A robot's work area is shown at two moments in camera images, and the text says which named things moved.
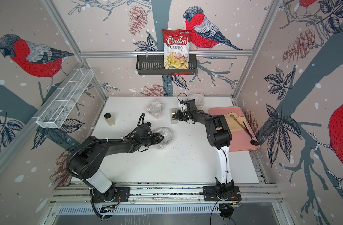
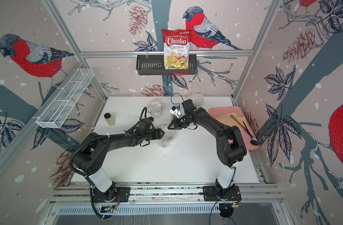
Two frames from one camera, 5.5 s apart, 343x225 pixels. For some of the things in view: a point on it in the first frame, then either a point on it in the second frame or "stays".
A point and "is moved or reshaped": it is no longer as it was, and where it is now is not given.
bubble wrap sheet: (199, 97) stays
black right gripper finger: (178, 112) → (174, 122)
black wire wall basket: (155, 66) stays
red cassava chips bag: (176, 44) stays
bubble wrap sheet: (154, 108) stays
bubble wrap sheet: (167, 135) is moved or reshaped
